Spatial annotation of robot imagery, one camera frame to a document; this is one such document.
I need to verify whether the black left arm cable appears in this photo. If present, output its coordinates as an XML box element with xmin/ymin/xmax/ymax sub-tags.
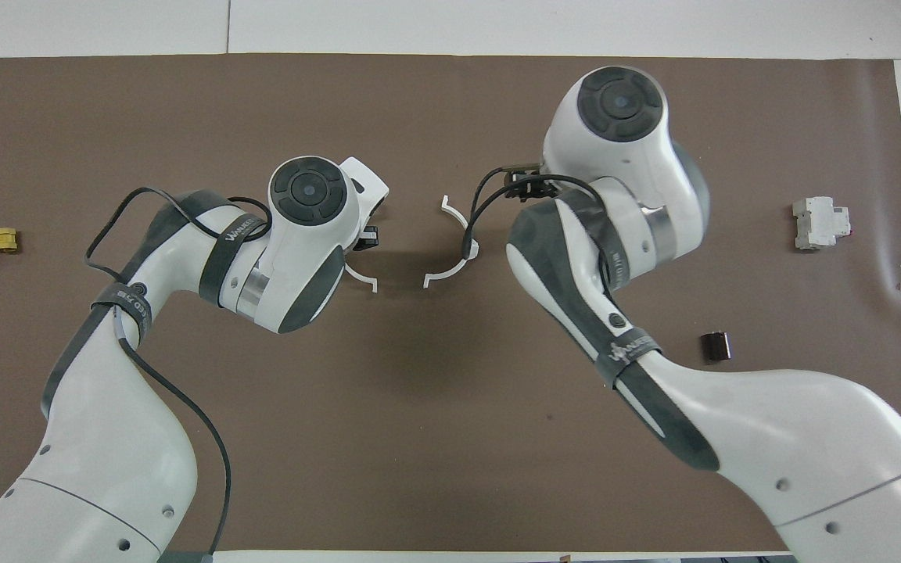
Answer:
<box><xmin>84</xmin><ymin>186</ymin><xmax>273</xmax><ymax>558</ymax></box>

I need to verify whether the brown table mat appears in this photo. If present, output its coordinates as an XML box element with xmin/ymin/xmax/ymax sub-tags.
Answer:
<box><xmin>0</xmin><ymin>53</ymin><xmax>901</xmax><ymax>552</ymax></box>

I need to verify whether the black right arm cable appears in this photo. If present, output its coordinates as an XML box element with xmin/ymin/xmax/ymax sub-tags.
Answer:
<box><xmin>462</xmin><ymin>166</ymin><xmax>612</xmax><ymax>294</ymax></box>

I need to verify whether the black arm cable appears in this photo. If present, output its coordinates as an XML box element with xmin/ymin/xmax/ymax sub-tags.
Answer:
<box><xmin>84</xmin><ymin>186</ymin><xmax>273</xmax><ymax>558</ymax></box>
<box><xmin>462</xmin><ymin>166</ymin><xmax>612</xmax><ymax>294</ymax></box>

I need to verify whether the grey circuit breaker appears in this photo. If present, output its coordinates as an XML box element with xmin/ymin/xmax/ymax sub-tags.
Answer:
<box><xmin>792</xmin><ymin>197</ymin><xmax>851</xmax><ymax>251</ymax></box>

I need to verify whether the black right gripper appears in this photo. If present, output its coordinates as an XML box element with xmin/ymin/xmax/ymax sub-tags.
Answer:
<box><xmin>502</xmin><ymin>163</ymin><xmax>565</xmax><ymax>204</ymax></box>

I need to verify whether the white half-ring pipe clamp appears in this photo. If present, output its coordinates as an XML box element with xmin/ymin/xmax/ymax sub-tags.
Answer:
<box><xmin>424</xmin><ymin>195</ymin><xmax>480</xmax><ymax>290</ymax></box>
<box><xmin>343</xmin><ymin>262</ymin><xmax>380</xmax><ymax>295</ymax></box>

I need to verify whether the small black cylinder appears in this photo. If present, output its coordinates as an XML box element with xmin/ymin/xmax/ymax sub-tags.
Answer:
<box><xmin>701</xmin><ymin>332</ymin><xmax>733</xmax><ymax>364</ymax></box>

